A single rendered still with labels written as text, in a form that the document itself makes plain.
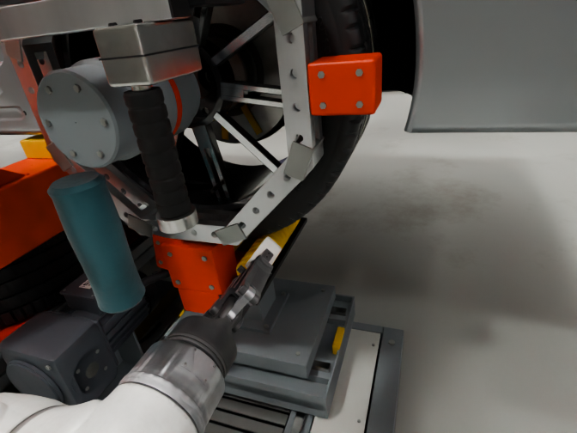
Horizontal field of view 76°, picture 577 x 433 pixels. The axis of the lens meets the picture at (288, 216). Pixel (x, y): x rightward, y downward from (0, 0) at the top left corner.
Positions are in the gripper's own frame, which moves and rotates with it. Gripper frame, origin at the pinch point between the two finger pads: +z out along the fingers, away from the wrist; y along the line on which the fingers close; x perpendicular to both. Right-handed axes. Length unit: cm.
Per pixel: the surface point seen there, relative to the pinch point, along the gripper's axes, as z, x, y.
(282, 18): 8.8, 19.5, 24.2
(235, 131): 19.7, 17.9, 0.9
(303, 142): 9.2, 7.1, 13.6
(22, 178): 13, 49, -42
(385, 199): 149, -46, -42
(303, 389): 14, -33, -36
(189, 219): -12.0, 10.4, 7.5
